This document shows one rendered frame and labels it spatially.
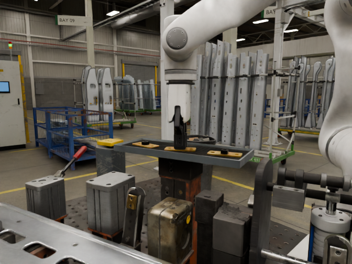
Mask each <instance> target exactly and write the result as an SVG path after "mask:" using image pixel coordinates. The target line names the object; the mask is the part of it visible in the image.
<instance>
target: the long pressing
mask: <svg viewBox="0 0 352 264"><path fill-rule="evenodd" d="M0 221H2V225H3V229H4V230H3V231H2V232H0V234H2V233H5V232H13V233H15V234H17V235H19V236H22V237H24V238H25V239H24V240H22V241H20V242H18V243H15V244H10V243H8V242H6V241H4V240H2V239H0V264H58V263H59V262H61V261H63V260H64V259H67V258H70V259H73V260H75V261H77V262H79V263H82V264H172V263H170V262H167V261H164V260H161V259H159V258H156V257H153V256H151V255H148V254H145V253H143V252H139V251H137V250H134V249H131V248H128V247H126V246H123V245H120V244H117V243H115V242H112V241H110V240H107V239H104V238H101V237H98V236H95V235H93V234H90V233H87V232H84V231H82V230H79V229H77V228H74V227H71V226H68V225H66V224H63V223H60V222H57V221H54V220H52V219H49V218H46V217H44V216H41V215H38V214H35V213H33V212H30V211H27V210H24V209H22V208H19V207H16V206H13V205H11V204H8V203H5V202H0ZM33 244H40V245H42V246H44V247H46V248H48V249H51V250H53V251H55V253H54V254H53V255H51V256H49V257H47V258H44V259H41V258H39V257H37V256H35V255H33V254H31V253H29V252H27V251H24V249H25V248H27V247H28V246H30V245H33ZM75 244H77V246H73V245H75Z"/></svg>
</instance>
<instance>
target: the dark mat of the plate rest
mask: <svg viewBox="0 0 352 264"><path fill-rule="evenodd" d="M142 141H149V143H150V144H154V145H159V147H156V148H147V149H155V150H163V151H166V150H164V149H165V148H166V147H174V143H171V142H161V141H152V140H139V141H135V142H131V143H128V144H124V145H122V146H131V147H138V148H145V147H140V146H135V145H133V143H137V142H142ZM187 147H191V148H196V151H171V152H179V153H188V154H193V155H200V156H209V157H217V158H225V159H233V160H239V159H241V158H242V157H243V156H245V155H246V154H247V153H248V152H249V151H244V150H235V149H228V152H237V153H242V154H243V155H242V156H241V157H240V158H237V157H226V156H214V155H207V153H208V152H209V151H221V150H222V149H225V148H215V147H206V146H196V145H187Z"/></svg>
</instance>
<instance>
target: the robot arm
mask: <svg viewBox="0 0 352 264"><path fill-rule="evenodd" d="M275 1H277V0H201V1H200V2H198V3H197V4H195V5H194V6H192V7H191V8H189V9H188V10H187V11H186V12H184V13H183V14H182V15H172V16H169V17H167V18H165V19H164V32H163V34H162V37H161V44H162V48H163V50H164V80H165V81H169V83H166V85H169V91H168V118H167V121H168V122H169V123H171V122H173V121H174V149H186V147H187V133H186V131H187V121H188V120H189V119H190V108H191V85H195V83H194V82H193V81H196V77H197V75H196V73H197V48H198V47H199V46H201V45H202V44H204V43H206V42H207V41H209V40H210V39H212V38H214V37H215V36H217V35H219V34H221V33H222V32H224V31H226V30H229V29H231V28H236V27H238V26H240V25H242V24H243V23H245V22H246V21H248V20H250V19H251V18H253V17H254V16H256V15H257V14H258V13H260V12H261V11H263V10H264V9H265V8H267V7H268V6H270V5H271V4H273V3H274V2H275ZM324 23H325V27H326V30H327V32H328V34H329V36H330V38H331V41H332V43H333V47H334V52H335V85H334V93H333V97H332V101H331V104H330V106H329V109H328V112H327V114H326V116H325V119H324V121H323V124H322V127H321V131H320V134H319V138H318V147H319V150H320V152H321V154H322V156H323V157H324V158H325V159H326V160H327V161H329V162H330V163H332V164H333V165H335V166H337V167H338V168H340V169H342V172H343V176H344V175H348V176H350V179H351V180H352V0H326V2H325V6H324Z"/></svg>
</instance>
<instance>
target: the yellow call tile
mask: <svg viewBox="0 0 352 264"><path fill-rule="evenodd" d="M121 142H124V141H123V140H120V139H105V140H100V141H98V142H97V144H98V145H103V146H107V147H114V144H118V143H121Z"/></svg>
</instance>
